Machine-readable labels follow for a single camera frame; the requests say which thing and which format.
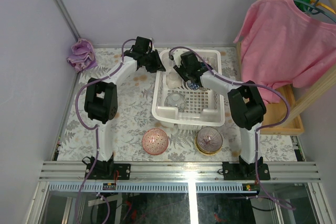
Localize white plastic dish rack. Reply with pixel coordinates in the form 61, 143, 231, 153
152, 49, 225, 130

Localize purple striped bowl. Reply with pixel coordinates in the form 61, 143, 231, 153
196, 127, 223, 151

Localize red eye pattern bowl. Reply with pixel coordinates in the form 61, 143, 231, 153
142, 128, 169, 155

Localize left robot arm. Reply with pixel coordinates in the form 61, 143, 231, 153
84, 36, 166, 179

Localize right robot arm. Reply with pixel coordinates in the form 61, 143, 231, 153
169, 51, 266, 179

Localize floral table mat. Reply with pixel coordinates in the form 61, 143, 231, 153
62, 47, 300, 162

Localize purple folded cloth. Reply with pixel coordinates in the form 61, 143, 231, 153
67, 38, 98, 72

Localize yellow rimmed bottom bowl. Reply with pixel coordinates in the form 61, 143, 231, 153
195, 143, 221, 156

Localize pink t-shirt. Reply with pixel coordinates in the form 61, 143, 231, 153
234, 0, 335, 89

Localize green clothes hanger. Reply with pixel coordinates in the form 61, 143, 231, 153
293, 0, 335, 15

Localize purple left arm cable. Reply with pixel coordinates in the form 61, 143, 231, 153
75, 37, 139, 130

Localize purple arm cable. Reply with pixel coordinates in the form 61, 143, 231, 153
75, 37, 139, 130
167, 46, 296, 210

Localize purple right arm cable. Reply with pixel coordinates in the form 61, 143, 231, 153
167, 46, 296, 210

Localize aluminium mounting rail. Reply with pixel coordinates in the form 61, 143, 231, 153
39, 161, 321, 183

